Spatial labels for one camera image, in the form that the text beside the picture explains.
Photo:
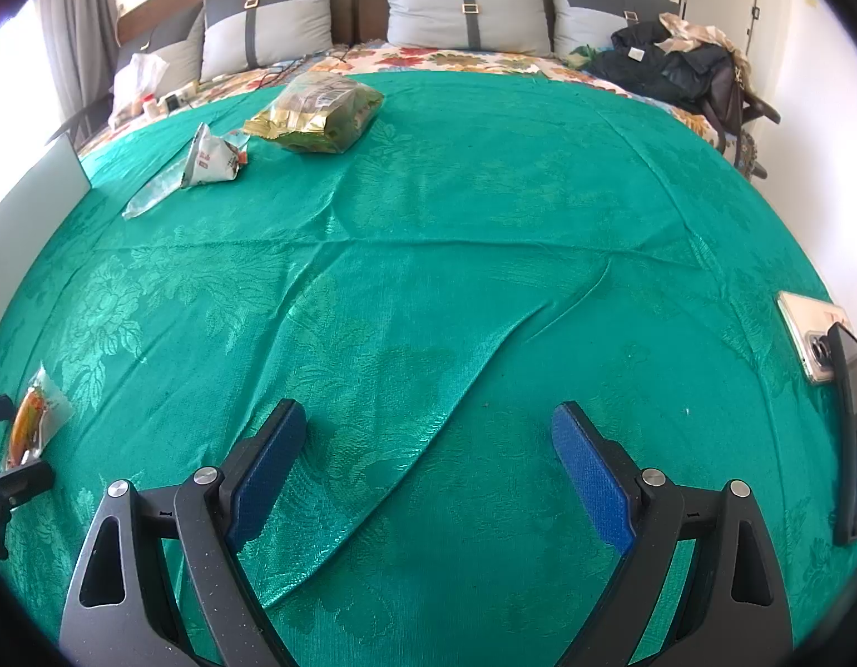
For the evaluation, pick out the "floral bed sheet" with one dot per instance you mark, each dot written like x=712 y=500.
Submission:
x=463 y=59

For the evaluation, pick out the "grey pillow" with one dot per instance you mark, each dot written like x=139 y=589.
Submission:
x=506 y=26
x=178 y=41
x=249 y=34
x=593 y=22

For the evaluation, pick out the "white red triangular snack bag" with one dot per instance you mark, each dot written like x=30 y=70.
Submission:
x=214 y=158

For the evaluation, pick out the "white plastic bag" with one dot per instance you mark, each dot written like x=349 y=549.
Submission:
x=139 y=79

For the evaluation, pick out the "white board panel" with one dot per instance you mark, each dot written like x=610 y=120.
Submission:
x=34 y=209

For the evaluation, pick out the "gold smartphone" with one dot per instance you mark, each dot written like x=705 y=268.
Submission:
x=808 y=321

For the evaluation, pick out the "long clear plastic packet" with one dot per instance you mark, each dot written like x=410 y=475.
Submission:
x=163 y=185

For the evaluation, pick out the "black smartphone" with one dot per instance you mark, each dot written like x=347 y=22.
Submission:
x=843 y=348

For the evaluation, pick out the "black jacket pile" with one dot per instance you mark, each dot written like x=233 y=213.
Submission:
x=685 y=79

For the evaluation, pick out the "green satin bedspread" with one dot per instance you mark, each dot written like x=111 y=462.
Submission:
x=492 y=247

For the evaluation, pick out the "sausage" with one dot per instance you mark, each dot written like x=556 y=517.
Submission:
x=40 y=414

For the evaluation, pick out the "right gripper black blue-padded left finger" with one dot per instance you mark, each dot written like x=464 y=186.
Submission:
x=121 y=609

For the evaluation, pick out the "gold green snack bag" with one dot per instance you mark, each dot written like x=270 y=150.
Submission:
x=318 y=112

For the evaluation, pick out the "grey pillow far right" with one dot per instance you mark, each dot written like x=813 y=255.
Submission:
x=593 y=22

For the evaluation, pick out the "small bottles on bed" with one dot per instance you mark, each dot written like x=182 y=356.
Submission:
x=154 y=106

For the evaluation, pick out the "dark chair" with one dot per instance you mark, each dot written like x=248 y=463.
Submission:
x=729 y=107

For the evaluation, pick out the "beige patterned cloth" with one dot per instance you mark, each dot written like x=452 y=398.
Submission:
x=684 y=37

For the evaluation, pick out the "grey curtain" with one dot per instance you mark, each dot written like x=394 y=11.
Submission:
x=80 y=39

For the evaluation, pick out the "grey pillow far left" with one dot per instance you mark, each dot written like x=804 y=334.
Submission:
x=178 y=41

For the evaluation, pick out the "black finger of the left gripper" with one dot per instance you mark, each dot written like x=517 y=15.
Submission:
x=20 y=484

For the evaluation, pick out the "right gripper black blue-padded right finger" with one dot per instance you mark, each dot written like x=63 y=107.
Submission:
x=733 y=609

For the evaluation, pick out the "grey pillow centre right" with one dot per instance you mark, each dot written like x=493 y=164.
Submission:
x=506 y=26

